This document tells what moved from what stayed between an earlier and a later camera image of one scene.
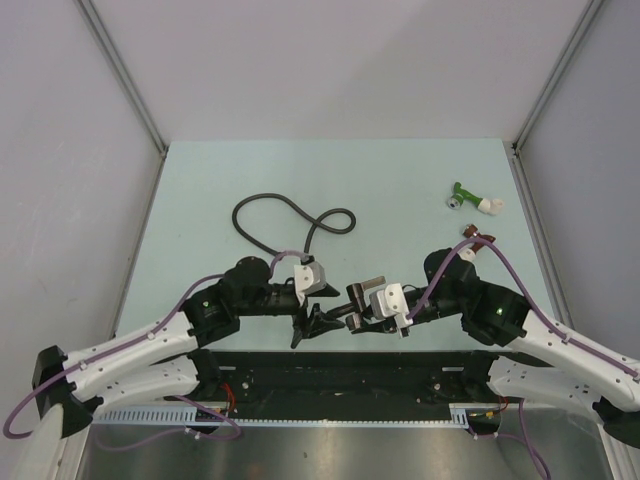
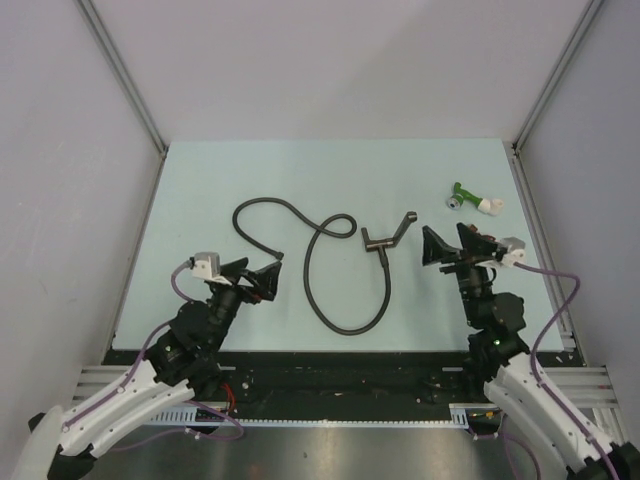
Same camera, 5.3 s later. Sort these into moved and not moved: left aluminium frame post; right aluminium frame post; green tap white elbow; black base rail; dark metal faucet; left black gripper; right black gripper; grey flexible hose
Moved: right black gripper; grey flexible hose; dark metal faucet; left black gripper
Not moved: black base rail; left aluminium frame post; green tap white elbow; right aluminium frame post
